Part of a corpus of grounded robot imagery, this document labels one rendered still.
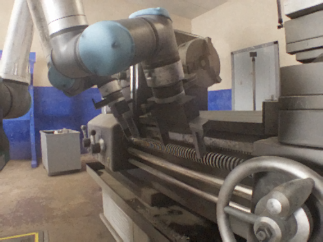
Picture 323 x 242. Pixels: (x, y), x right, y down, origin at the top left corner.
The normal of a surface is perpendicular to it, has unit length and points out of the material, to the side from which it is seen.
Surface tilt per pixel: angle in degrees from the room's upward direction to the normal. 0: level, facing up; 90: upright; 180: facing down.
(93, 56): 115
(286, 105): 90
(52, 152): 90
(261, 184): 90
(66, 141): 90
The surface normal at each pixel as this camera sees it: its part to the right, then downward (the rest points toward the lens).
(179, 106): -0.73, 0.43
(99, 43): -0.44, 0.46
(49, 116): 0.54, 0.04
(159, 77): -0.21, 0.44
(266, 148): -0.84, 0.04
